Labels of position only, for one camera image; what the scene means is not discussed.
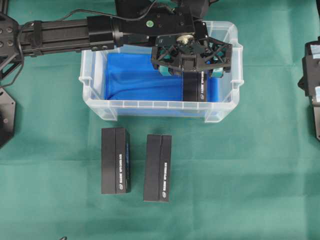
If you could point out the clear plastic storage case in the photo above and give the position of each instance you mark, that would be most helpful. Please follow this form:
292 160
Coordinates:
223 94

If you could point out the black frame top right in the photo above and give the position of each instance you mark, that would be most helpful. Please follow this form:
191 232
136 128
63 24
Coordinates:
318 6

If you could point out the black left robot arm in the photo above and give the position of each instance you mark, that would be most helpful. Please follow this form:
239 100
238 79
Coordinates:
178 36

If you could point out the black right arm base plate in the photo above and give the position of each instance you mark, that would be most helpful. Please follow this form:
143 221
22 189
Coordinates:
316 117

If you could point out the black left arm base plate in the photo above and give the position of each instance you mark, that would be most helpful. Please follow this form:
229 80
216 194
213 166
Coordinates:
7 117

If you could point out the teal black left gripper finger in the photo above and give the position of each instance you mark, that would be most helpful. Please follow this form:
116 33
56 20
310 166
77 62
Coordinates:
217 72
166 71

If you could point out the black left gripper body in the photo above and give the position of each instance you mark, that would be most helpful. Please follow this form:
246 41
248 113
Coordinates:
193 55

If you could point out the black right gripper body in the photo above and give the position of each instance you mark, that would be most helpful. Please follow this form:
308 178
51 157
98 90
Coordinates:
310 80

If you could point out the green table cloth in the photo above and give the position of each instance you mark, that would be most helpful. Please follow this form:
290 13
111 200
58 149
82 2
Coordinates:
253 176

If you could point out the black RealSense box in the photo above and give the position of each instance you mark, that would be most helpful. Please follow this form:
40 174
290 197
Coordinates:
157 168
115 161
195 86

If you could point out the blue cloth liner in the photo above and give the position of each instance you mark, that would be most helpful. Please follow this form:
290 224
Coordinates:
131 77

